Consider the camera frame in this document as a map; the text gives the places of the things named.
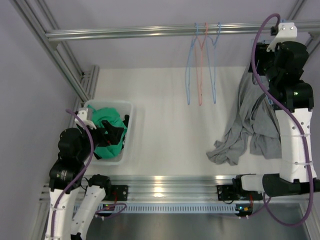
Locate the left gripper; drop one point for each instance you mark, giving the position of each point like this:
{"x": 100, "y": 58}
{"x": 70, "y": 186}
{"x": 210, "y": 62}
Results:
{"x": 112, "y": 137}

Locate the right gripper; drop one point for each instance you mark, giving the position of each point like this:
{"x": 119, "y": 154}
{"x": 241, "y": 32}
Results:
{"x": 259, "y": 53}

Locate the green tank top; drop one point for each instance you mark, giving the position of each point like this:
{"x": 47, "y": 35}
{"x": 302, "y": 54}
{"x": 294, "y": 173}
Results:
{"x": 104, "y": 112}

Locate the pink wire hanger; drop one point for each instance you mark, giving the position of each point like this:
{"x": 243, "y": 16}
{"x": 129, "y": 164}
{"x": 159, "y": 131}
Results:
{"x": 199, "y": 76}

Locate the light blue wire hanger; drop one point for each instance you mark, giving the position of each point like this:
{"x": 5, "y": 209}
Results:
{"x": 187, "y": 76}

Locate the black tank top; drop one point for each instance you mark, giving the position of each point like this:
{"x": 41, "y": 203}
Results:
{"x": 111, "y": 151}

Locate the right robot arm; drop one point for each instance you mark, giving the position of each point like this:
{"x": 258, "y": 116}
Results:
{"x": 293, "y": 102}

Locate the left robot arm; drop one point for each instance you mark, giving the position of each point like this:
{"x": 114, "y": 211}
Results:
{"x": 75, "y": 146}

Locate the blue hanger under grey top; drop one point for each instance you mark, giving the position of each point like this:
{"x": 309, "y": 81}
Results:
{"x": 261, "y": 82}

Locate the grey tank top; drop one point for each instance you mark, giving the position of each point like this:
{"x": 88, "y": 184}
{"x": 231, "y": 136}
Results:
{"x": 252, "y": 125}

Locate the white plastic basket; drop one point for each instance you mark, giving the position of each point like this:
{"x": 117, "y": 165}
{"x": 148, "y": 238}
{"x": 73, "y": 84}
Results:
{"x": 123, "y": 107}

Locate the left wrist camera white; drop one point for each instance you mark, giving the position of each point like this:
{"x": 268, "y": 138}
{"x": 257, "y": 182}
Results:
{"x": 85, "y": 114}

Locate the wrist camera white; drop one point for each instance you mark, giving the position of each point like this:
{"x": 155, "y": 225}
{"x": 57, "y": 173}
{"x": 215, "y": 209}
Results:
{"x": 85, "y": 114}
{"x": 283, "y": 32}

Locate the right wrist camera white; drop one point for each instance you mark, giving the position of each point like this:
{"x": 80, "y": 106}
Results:
{"x": 283, "y": 32}

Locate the right aluminium frame strut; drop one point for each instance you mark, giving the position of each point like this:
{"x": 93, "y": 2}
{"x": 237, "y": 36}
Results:
{"x": 307, "y": 11}

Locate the aluminium frame strut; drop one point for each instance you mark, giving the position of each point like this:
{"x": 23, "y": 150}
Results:
{"x": 39, "y": 19}
{"x": 307, "y": 11}

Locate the left aluminium frame strut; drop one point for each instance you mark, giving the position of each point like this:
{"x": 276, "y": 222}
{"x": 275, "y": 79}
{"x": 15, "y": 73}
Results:
{"x": 39, "y": 19}

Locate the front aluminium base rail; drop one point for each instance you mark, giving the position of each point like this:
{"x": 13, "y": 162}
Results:
{"x": 172, "y": 189}

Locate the grey slotted cable duct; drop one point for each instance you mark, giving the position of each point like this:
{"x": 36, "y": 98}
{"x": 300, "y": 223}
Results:
{"x": 173, "y": 208}

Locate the aluminium hanging rail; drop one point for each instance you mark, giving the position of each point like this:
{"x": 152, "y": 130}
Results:
{"x": 57, "y": 36}

